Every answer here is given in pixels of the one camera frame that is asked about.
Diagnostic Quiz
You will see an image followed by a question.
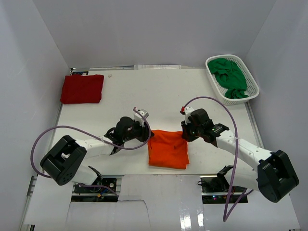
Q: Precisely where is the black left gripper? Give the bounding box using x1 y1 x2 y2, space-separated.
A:
122 119 154 142

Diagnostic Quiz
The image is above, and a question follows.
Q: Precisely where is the orange t shirt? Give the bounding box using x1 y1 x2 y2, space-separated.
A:
148 130 190 170

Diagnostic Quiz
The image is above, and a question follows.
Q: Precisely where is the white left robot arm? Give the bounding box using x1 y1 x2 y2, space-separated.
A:
40 116 154 192

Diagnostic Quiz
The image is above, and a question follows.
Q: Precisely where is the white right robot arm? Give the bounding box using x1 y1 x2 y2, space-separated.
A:
180 106 299 203

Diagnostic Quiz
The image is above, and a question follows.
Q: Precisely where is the white plastic laundry basket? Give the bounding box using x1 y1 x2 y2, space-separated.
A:
205 54 259 105

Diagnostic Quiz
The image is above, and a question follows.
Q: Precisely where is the green t shirt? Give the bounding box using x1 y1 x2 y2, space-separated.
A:
208 58 248 99

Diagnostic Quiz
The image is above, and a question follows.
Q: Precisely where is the folded dark red t shirt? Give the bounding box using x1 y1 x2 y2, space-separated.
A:
60 75 104 104

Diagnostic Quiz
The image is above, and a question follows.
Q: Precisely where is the blue label sticker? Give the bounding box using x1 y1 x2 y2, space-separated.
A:
71 70 89 76

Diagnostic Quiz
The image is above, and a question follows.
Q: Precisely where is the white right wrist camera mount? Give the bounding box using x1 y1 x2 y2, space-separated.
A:
180 106 195 124

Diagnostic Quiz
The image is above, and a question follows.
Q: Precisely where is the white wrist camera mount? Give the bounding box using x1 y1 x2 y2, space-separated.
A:
180 106 195 124
133 107 149 128

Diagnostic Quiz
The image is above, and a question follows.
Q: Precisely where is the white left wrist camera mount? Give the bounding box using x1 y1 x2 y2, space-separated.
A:
133 107 149 128

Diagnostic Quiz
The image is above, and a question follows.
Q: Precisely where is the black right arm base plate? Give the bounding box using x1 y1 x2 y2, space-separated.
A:
197 177 248 205

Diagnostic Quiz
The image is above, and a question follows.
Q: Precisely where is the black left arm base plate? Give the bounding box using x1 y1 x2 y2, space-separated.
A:
71 176 121 203

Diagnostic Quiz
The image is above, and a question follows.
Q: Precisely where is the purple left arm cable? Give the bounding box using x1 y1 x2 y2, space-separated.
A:
30 107 153 197

